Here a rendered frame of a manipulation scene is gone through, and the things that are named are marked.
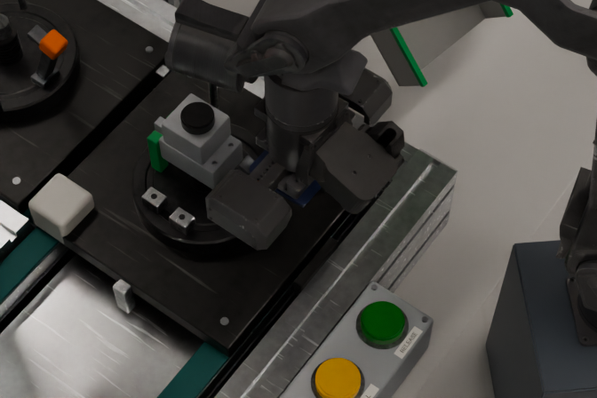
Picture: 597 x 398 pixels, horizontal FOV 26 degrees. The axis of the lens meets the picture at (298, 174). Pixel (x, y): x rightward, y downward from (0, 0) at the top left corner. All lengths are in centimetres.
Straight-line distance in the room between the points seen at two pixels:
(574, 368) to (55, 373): 47
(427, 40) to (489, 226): 21
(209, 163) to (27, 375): 26
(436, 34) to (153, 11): 31
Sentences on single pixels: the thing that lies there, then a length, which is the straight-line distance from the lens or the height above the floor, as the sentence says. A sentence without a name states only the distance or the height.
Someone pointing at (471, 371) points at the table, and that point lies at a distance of 129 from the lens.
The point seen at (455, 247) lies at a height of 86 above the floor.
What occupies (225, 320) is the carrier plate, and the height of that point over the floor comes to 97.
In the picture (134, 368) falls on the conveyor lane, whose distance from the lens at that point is 122.
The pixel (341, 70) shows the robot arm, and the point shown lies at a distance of 95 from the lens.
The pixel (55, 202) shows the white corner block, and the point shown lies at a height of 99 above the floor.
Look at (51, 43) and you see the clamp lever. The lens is 124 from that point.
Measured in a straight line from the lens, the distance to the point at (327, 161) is 101.
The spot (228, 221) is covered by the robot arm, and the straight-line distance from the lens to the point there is 102.
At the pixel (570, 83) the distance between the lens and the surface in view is 149.
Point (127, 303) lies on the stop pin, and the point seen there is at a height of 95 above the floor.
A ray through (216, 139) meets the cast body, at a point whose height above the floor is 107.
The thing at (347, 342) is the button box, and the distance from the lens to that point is 118.
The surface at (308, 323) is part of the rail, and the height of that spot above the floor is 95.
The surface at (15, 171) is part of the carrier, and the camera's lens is 129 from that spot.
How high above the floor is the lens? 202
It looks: 57 degrees down
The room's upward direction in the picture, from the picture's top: straight up
